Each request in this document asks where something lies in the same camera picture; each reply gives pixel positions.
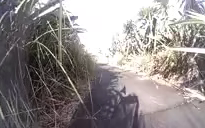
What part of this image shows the tall cane grass stand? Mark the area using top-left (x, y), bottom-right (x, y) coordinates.
top-left (107, 0), bottom-right (205, 102)
top-left (0, 0), bottom-right (100, 128)

